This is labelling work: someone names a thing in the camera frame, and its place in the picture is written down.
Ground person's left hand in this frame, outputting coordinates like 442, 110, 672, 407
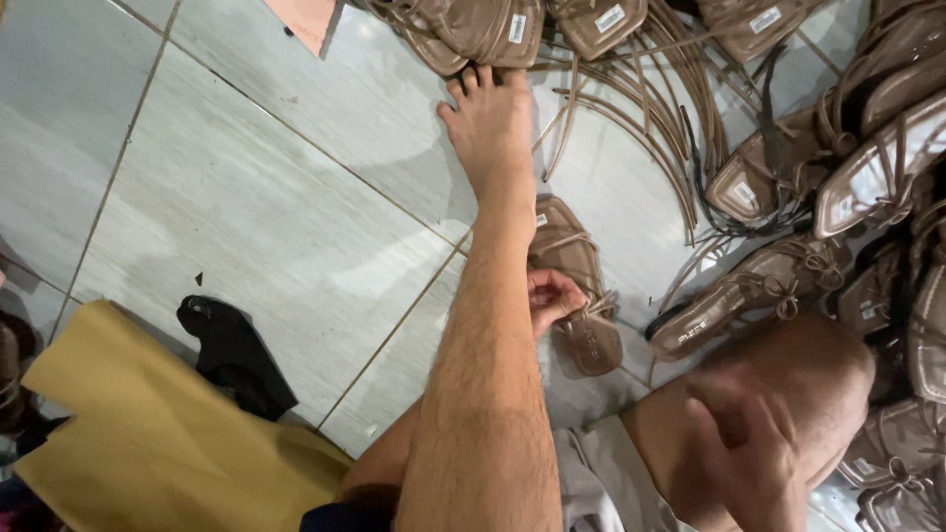
527, 267, 590, 340

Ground person's right hand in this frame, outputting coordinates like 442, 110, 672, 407
683, 371, 808, 512

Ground brown strappy sandal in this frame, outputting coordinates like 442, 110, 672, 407
528, 194, 624, 378

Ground person's right leg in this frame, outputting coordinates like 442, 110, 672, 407
621, 313, 878, 532

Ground person's leg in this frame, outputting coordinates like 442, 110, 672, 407
621, 313, 878, 532
395, 65, 565, 532

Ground person's left leg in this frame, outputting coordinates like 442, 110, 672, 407
395, 65, 565, 532

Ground person's grey shorts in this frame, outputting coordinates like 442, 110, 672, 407
553, 415, 699, 532

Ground pile of brown sandals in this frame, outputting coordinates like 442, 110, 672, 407
362, 0, 946, 532

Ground black shoe heel piece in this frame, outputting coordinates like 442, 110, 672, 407
176, 295, 300, 423

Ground pink cardboard piece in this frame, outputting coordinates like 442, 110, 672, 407
262, 0, 346, 58

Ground yellow paper sheet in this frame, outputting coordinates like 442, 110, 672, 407
13, 299, 356, 532

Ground dark brown shoe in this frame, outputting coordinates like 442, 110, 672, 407
0, 310, 44, 444

